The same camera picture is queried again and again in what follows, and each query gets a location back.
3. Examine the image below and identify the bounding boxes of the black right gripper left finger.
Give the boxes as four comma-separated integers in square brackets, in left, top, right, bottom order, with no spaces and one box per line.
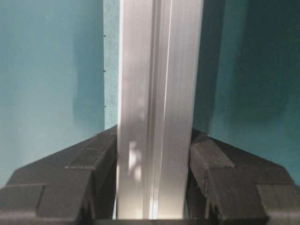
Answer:
[0,127,117,225]

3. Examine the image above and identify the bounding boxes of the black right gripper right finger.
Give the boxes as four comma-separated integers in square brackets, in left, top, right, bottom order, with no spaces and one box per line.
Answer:
[186,130,300,225]

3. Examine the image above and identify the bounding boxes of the silver aluminium extrusion rail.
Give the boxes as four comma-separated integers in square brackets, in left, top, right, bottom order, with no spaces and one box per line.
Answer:
[116,0,203,220]

